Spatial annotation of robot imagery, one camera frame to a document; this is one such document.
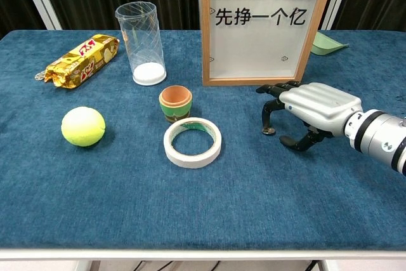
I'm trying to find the blue table cloth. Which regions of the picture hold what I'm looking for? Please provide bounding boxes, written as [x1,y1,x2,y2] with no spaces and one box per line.
[0,29,406,250]

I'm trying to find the small green wooden cup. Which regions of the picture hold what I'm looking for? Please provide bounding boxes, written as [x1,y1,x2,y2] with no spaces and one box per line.
[158,84,193,124]

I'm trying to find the white tape roll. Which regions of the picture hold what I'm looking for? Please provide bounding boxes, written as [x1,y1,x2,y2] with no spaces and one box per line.
[163,117,223,169]

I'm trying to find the green plastic tray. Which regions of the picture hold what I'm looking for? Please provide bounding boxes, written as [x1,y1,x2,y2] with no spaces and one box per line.
[310,31,350,57]

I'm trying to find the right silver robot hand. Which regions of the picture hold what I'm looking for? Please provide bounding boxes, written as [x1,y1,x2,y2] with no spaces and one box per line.
[256,81,364,152]

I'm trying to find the clear plastic cup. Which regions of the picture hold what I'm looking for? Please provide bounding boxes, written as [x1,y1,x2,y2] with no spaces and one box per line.
[114,1,167,86]

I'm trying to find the wooden frame money box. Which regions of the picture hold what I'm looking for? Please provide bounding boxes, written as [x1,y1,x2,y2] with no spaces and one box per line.
[199,0,336,87]

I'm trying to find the golden snack packet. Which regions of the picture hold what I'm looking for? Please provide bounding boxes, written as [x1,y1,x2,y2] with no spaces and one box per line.
[44,34,120,89]

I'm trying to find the yellow tennis ball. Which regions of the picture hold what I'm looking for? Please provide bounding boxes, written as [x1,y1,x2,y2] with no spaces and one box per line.
[60,106,106,147]

